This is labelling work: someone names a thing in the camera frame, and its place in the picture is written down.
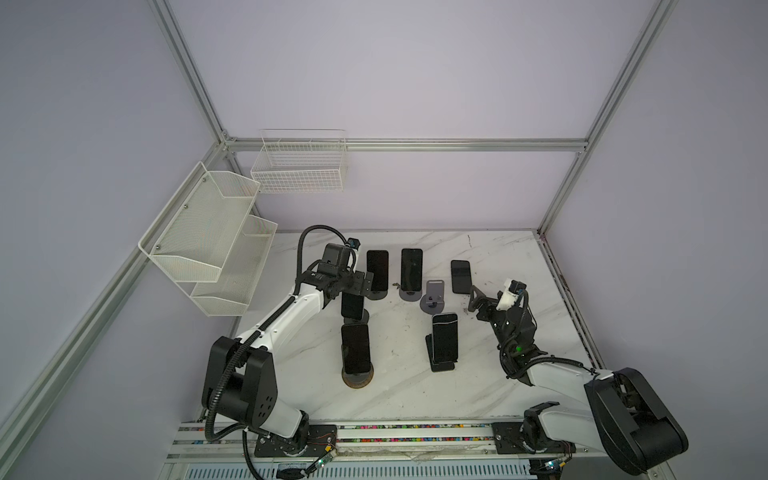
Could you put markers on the black round stand left middle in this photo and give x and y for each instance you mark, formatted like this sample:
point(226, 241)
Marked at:
point(362, 320)

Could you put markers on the grey round stand back right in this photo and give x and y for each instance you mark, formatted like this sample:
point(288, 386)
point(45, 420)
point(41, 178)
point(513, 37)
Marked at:
point(433, 300)

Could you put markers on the black phone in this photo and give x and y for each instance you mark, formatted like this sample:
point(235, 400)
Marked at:
point(356, 349)
point(461, 277)
point(377, 263)
point(445, 338)
point(352, 305)
point(411, 278)

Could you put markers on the white wire basket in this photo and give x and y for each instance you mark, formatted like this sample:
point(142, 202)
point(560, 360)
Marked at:
point(301, 161)

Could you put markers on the grey stand back centre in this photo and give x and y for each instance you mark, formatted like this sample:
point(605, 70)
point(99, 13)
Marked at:
point(409, 296)

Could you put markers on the black stand back left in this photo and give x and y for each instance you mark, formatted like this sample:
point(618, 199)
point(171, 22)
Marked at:
point(375, 295)

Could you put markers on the upper white mesh shelf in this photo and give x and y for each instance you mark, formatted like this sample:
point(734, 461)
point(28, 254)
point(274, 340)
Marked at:
point(192, 238)

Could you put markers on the lower white mesh shelf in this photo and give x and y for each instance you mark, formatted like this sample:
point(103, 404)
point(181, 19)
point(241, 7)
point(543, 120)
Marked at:
point(232, 294)

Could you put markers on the aluminium frame back bar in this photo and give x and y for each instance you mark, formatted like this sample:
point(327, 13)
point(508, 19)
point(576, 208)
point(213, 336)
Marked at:
point(420, 144)

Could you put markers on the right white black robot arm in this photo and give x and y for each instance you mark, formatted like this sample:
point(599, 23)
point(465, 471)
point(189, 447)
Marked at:
point(617, 412)

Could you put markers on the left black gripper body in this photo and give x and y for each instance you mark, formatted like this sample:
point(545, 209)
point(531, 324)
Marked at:
point(352, 282)

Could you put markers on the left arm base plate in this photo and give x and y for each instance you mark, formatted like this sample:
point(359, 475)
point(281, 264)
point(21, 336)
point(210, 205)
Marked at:
point(294, 441)

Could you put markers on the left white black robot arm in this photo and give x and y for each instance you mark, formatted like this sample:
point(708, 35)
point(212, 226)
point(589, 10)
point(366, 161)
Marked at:
point(241, 389)

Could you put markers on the aluminium mounting rail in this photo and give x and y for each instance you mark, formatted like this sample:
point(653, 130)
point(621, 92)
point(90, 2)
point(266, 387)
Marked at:
point(418, 441)

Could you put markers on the white mesh shelf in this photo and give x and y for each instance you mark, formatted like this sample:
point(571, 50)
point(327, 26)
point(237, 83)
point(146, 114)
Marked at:
point(232, 294)
point(192, 238)

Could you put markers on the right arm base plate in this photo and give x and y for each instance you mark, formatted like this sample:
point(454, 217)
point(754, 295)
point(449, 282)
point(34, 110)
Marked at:
point(525, 437)

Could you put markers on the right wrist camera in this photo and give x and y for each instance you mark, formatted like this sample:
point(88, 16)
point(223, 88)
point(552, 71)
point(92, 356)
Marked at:
point(511, 294)

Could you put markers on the wooden base phone stand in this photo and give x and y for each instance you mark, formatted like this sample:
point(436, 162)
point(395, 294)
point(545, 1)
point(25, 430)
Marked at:
point(357, 375)

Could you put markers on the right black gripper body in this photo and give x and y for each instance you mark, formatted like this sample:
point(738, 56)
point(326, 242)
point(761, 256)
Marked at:
point(497, 321)

